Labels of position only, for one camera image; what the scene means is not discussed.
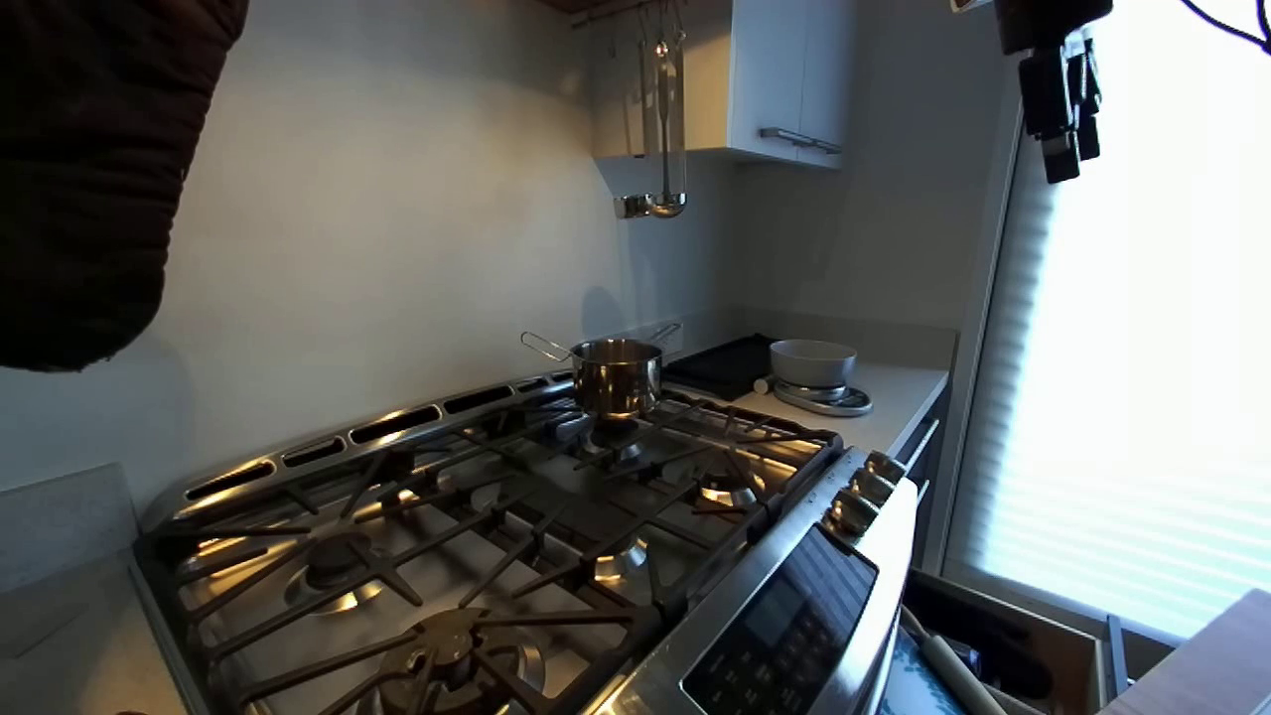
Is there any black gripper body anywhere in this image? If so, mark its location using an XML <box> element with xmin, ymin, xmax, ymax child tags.
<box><xmin>991</xmin><ymin>0</ymin><xmax>1111</xmax><ymax>184</ymax></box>

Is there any small steel pot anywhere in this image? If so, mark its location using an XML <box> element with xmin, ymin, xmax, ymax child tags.
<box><xmin>519</xmin><ymin>323</ymin><xmax>675</xmax><ymax>423</ymax></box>

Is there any white upper cabinet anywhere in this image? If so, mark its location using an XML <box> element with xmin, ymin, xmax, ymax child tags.
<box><xmin>585</xmin><ymin>0</ymin><xmax>852</xmax><ymax>170</ymax></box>

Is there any grey bowl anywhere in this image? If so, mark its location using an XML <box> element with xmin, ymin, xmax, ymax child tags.
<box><xmin>772</xmin><ymin>337</ymin><xmax>856</xmax><ymax>384</ymax></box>

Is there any round kitchen scale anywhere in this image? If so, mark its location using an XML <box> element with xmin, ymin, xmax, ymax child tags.
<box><xmin>776</xmin><ymin>382</ymin><xmax>875</xmax><ymax>416</ymax></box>

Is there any grey lower drawer cabinet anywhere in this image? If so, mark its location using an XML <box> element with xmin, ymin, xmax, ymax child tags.
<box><xmin>908</xmin><ymin>399</ymin><xmax>948</xmax><ymax>511</ymax></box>

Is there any hanging steel ladle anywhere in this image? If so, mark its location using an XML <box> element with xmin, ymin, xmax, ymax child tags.
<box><xmin>621</xmin><ymin>36</ymin><xmax>689</xmax><ymax>220</ymax></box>

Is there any stainless steel gas stove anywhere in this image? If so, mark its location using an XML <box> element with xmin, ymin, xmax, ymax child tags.
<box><xmin>135</xmin><ymin>378</ymin><xmax>919</xmax><ymax>715</ymax></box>

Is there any dark oven mitt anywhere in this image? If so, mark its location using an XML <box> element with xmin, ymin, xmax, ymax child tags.
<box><xmin>0</xmin><ymin>0</ymin><xmax>250</xmax><ymax>374</ymax></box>

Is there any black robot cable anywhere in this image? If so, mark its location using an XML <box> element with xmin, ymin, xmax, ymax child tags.
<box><xmin>1179</xmin><ymin>0</ymin><xmax>1271</xmax><ymax>57</ymax></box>

